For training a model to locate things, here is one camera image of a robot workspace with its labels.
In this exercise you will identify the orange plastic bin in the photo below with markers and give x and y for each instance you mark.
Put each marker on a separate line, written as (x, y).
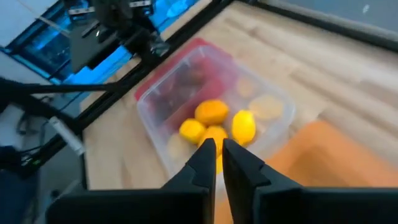
(326, 155)

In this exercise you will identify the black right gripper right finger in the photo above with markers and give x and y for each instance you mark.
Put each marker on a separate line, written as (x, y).
(280, 205)

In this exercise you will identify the red plastic bin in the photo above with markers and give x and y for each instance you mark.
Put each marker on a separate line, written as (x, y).
(214, 88)

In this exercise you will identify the white floor scrap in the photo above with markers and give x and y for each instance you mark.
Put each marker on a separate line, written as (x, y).
(367, 8)

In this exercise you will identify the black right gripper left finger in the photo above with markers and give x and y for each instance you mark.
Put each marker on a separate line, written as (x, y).
(186, 202)

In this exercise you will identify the yellow lemon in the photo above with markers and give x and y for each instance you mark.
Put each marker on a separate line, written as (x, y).
(219, 165)
(191, 130)
(243, 127)

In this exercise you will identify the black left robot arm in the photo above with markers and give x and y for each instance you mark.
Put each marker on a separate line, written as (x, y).
(124, 18)

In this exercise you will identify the orange-yellow lemon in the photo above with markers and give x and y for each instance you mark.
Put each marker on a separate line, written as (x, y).
(211, 112)
(217, 132)

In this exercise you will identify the clear plastic bin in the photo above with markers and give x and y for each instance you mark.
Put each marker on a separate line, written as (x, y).
(155, 109)

